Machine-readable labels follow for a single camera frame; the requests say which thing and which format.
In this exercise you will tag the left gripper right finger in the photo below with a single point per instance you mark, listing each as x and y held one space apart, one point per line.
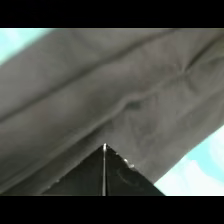
128 180

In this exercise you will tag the black garment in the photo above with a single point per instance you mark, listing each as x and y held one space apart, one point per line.
110 90

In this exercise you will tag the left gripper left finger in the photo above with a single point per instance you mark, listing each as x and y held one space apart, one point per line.
85 176

